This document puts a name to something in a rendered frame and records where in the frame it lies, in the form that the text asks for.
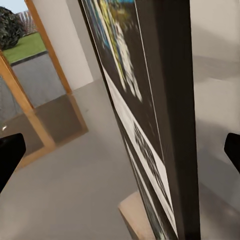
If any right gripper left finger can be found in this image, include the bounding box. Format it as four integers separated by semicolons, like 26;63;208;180
0;133;26;193

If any poster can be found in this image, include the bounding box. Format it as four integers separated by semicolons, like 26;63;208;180
78;0;201;240

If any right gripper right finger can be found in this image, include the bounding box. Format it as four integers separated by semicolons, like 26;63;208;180
224;133;240;173

